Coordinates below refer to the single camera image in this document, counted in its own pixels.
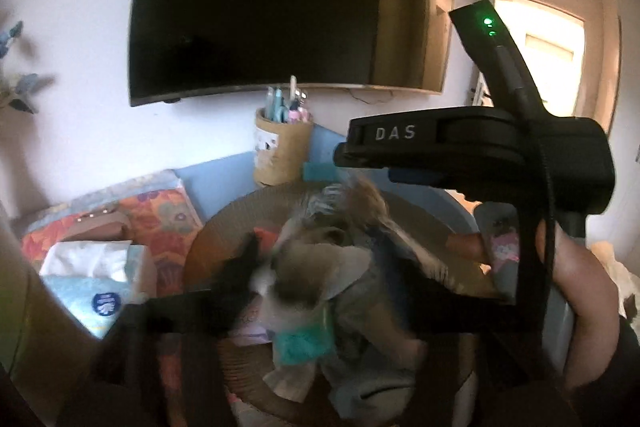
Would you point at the cream fluffy cloth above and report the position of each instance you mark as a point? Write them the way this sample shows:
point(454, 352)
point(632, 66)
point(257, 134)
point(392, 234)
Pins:
point(625, 277)

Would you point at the blue artificial flower bouquet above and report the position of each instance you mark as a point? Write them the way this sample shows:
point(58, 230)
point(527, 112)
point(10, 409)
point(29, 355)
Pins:
point(30, 87)

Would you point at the brown furry cloth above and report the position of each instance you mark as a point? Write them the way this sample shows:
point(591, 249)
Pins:
point(370, 202)

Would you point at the beige pen holder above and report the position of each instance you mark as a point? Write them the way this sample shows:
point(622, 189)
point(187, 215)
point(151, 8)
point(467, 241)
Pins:
point(282, 152)

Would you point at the brown leather pouch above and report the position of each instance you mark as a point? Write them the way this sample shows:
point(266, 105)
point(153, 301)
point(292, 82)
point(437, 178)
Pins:
point(100, 227)

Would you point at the round woven basket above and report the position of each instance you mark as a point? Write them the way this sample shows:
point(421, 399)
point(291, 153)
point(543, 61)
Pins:
point(225, 227)

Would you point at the bunch of pens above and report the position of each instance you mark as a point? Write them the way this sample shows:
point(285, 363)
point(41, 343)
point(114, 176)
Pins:
point(277, 107)

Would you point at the purple wet wipes packet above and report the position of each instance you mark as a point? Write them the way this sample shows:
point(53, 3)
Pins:
point(247, 324)

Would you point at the beige white cloth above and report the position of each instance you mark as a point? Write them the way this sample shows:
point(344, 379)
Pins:
point(310, 267)

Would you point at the pink printed packet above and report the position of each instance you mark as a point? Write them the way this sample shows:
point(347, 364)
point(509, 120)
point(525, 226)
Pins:
point(505, 252)

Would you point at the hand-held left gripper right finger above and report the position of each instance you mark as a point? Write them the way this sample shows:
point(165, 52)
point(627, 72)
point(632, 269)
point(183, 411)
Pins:
point(397, 269)

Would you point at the grey cloth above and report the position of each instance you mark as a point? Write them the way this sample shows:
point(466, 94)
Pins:
point(370, 392)

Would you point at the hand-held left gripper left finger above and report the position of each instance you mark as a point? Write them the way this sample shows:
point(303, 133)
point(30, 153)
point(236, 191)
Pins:
point(240, 267)

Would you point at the person's right hand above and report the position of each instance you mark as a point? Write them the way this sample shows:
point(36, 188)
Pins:
point(595, 307)

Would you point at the floral blanket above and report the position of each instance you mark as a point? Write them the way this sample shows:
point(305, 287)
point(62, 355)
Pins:
point(165, 217)

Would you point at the white blue tissue pack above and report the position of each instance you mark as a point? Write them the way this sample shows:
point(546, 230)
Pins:
point(90, 292)

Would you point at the green plastic bag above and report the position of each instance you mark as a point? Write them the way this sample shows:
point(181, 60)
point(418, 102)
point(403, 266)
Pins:
point(300, 342)

